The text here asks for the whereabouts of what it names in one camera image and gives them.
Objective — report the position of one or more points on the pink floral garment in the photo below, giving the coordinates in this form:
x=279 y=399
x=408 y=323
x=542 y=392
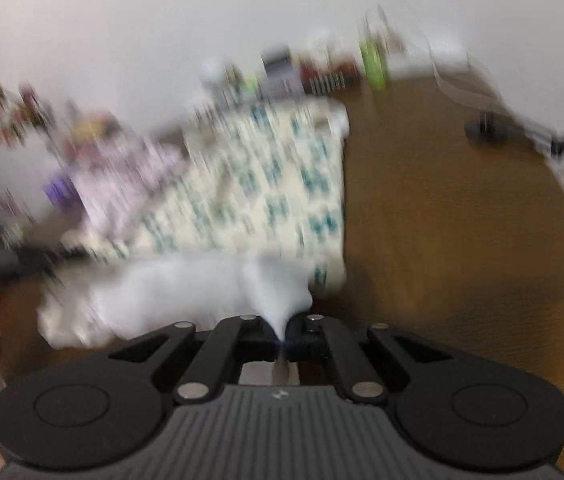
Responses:
x=117 y=185

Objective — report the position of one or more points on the stack of books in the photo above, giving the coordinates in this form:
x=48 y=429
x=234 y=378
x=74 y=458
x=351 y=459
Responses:
x=282 y=82

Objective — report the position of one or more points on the dried rose bouquet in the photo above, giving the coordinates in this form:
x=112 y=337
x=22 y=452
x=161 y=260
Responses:
x=12 y=110

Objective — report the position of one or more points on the cream garment with teal flowers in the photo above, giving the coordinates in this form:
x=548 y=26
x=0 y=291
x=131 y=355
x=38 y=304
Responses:
x=262 y=185

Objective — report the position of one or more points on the small black box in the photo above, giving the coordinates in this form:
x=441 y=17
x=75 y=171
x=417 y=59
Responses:
x=278 y=60

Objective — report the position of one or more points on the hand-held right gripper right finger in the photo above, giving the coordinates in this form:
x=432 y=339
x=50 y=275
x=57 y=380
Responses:
x=299 y=342

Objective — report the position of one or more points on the purple tissue box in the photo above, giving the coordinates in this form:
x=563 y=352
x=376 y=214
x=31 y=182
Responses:
x=61 y=189

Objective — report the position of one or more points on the green spray bottle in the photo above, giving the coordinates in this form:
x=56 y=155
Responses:
x=374 y=62

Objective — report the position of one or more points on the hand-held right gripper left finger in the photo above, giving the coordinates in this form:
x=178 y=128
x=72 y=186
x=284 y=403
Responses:
x=264 y=342

